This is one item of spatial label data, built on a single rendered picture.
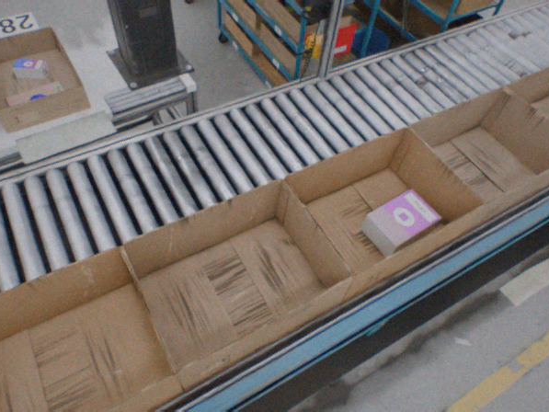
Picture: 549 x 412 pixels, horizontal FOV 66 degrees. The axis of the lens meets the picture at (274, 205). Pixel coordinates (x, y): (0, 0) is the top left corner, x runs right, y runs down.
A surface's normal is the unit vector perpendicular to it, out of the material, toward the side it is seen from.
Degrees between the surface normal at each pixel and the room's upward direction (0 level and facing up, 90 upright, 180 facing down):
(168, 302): 1
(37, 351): 0
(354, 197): 0
